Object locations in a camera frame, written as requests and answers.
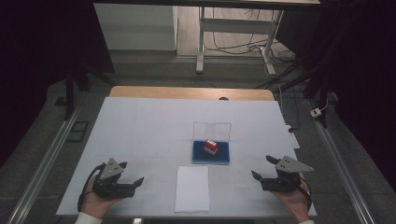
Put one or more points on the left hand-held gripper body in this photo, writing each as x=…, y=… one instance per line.
x=109, y=186

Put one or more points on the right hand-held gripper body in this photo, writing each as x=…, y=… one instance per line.
x=285, y=183

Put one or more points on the person's right hand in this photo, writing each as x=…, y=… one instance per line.
x=295, y=203

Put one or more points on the person's left hand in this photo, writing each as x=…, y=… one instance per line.
x=93, y=203

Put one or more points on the white strip with black plug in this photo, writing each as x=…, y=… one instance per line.
x=294, y=140

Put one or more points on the white paper sheets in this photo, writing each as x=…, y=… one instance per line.
x=192, y=189

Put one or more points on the blue ink pad case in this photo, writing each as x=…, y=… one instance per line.
x=205, y=158

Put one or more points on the red and white stamp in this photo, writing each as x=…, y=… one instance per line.
x=211, y=146

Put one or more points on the black floor plate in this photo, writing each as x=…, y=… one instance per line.
x=77, y=131

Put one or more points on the white power adapter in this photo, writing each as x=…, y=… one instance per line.
x=316, y=112

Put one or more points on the black metal stand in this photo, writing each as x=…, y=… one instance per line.
x=70, y=93

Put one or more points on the white cabinet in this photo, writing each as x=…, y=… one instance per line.
x=137, y=28

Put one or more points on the metal floor rail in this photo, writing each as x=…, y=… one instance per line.
x=43, y=165
x=342, y=165

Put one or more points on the white desk frame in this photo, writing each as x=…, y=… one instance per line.
x=233, y=26

